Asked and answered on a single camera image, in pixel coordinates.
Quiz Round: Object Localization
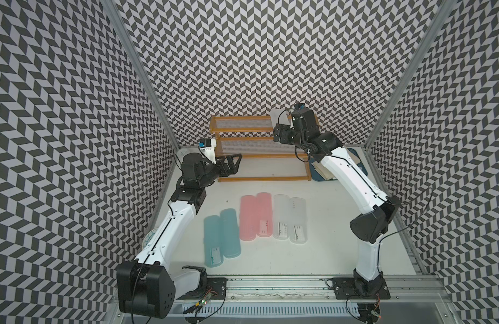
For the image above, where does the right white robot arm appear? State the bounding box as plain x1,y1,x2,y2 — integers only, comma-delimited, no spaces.
273,103,399,298

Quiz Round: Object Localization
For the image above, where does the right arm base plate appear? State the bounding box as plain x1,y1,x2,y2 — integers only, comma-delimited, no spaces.
331,276,391,301

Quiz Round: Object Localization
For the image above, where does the teal pencil case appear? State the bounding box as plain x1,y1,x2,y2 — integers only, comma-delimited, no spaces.
204,215,224,267
220,209,241,259

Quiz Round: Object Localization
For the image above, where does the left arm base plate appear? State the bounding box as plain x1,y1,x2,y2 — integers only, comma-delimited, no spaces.
179,277,227,301

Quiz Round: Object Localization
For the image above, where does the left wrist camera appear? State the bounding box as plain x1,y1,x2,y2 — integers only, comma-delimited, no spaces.
198,139,217,164

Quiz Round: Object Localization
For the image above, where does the teal rectangular tray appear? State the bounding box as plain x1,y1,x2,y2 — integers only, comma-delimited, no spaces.
309,148,368,182

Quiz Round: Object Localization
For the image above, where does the pink pencil case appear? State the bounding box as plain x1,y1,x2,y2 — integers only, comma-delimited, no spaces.
256,193,273,237
240,195,257,241

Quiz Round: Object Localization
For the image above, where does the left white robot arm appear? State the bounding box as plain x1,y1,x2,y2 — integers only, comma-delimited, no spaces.
117,153,243,319

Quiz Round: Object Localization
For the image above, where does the teal pencil case right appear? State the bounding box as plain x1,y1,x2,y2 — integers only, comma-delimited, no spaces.
220,209,241,259

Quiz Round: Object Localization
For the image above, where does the pink pencil case left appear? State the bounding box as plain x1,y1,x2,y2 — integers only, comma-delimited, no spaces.
240,195,257,241

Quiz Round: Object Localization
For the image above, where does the teal pencil case left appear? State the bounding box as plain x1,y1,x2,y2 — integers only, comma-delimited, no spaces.
204,215,224,267

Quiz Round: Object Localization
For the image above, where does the round patterned plate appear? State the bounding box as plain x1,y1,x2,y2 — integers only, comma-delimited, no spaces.
142,228,158,247

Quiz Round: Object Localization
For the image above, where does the pink pencil case right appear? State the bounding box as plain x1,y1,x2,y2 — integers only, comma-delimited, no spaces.
256,193,273,237

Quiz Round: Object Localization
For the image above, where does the orange wooden three-tier shelf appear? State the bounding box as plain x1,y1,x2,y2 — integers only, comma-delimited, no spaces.
210,116,297,162

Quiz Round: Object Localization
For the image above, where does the beige folded cloth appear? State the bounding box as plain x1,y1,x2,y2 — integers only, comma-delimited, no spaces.
312,161,335,181

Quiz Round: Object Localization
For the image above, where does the aluminium front rail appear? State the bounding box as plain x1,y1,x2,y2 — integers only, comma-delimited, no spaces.
111,275,453,305

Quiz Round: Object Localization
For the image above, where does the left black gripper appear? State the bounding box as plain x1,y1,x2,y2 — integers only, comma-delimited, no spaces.
198,153,241,188

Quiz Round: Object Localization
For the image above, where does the clear pencil case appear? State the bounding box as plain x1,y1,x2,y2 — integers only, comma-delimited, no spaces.
270,109,291,130
272,194,290,240
289,197,308,244

